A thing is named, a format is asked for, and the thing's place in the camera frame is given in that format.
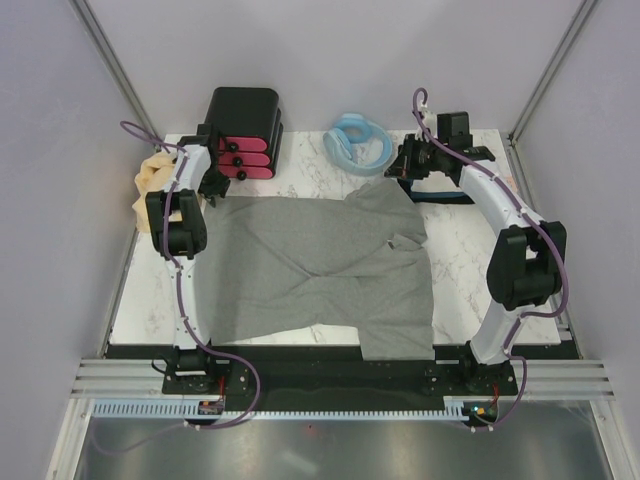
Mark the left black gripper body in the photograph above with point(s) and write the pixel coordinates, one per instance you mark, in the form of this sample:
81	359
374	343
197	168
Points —
212	184

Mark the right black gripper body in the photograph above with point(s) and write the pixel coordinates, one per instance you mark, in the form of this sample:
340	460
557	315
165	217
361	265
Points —
420	158

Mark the yellow t shirt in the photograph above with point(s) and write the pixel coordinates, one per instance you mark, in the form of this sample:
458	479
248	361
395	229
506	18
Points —
154	173

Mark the light blue headphones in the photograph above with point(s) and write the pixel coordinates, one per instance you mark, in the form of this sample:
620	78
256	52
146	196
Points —
347	135

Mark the black pink drawer box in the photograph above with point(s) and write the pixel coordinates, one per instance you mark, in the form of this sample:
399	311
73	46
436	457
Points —
249	121

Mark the grey t shirt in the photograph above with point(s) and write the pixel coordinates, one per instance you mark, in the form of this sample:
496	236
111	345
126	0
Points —
274	264

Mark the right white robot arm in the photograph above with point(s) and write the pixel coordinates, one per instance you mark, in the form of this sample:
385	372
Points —
527	264

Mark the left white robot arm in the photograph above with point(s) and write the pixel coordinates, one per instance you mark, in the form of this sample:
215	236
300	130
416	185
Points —
179	233

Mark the white blue folded t shirt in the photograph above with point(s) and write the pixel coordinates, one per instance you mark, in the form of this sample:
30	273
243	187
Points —
461	143

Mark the pink cube power strip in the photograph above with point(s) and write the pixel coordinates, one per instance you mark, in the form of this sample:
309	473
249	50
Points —
511	183

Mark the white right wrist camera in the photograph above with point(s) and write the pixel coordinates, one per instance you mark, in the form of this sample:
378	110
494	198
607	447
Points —
428	121

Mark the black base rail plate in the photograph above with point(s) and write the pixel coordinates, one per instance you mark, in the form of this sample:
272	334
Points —
331	377

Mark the light blue cable duct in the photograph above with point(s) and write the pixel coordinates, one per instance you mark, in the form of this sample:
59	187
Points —
197	410

